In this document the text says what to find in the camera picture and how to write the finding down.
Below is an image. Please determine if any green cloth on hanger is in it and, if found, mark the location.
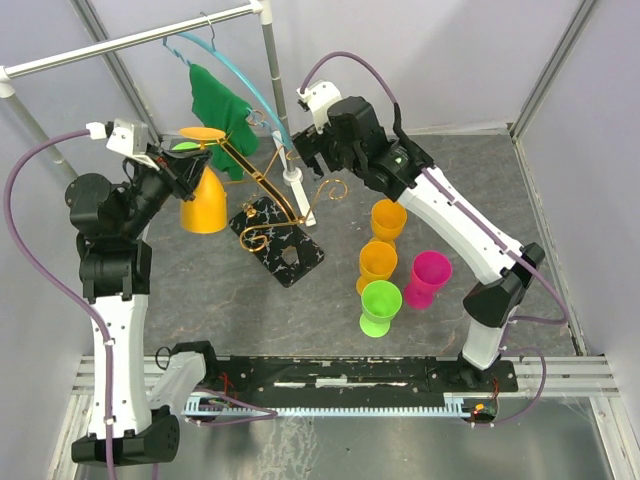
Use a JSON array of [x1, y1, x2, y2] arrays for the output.
[[189, 63, 260, 157]]

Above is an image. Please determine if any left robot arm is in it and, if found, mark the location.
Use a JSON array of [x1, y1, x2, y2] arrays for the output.
[[65, 146, 221, 466]]

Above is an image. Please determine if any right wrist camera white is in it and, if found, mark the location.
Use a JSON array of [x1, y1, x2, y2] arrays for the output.
[[296, 80, 342, 133]]

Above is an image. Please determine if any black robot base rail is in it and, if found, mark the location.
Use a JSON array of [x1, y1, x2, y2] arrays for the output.
[[203, 356, 518, 411]]

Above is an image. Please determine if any pink wine glass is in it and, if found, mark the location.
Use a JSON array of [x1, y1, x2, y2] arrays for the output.
[[403, 251, 453, 309]]

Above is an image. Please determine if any teal wire clothes hanger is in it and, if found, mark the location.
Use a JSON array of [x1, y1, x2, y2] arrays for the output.
[[160, 12, 297, 151]]

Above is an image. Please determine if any gold wine glass rack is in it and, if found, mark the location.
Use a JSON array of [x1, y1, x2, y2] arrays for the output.
[[198, 127, 348, 288]]

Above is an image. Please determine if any lime green wine glass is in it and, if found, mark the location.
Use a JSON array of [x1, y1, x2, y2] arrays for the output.
[[171, 141, 200, 152]]

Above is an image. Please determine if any light blue cable duct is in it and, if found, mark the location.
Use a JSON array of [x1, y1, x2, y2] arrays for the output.
[[182, 394, 494, 423]]

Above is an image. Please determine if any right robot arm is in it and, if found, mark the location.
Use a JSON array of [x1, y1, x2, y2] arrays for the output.
[[292, 94, 545, 391]]

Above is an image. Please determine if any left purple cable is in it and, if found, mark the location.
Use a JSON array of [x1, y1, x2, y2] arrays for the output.
[[3, 128, 280, 480]]

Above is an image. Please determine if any orange wine glass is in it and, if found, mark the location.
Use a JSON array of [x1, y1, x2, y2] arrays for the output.
[[180, 127, 227, 234], [371, 199, 408, 249], [356, 241, 398, 294]]

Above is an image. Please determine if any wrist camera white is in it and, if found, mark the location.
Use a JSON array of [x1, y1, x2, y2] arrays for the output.
[[296, 80, 342, 133], [86, 118, 152, 166]]

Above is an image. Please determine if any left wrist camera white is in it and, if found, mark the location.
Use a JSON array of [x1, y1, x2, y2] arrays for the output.
[[86, 118, 152, 166]]

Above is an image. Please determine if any silver white clothes rail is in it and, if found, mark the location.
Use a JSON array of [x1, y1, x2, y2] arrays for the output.
[[0, 0, 319, 229]]

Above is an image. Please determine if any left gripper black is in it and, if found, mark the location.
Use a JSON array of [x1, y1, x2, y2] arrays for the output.
[[119, 141, 212, 237]]

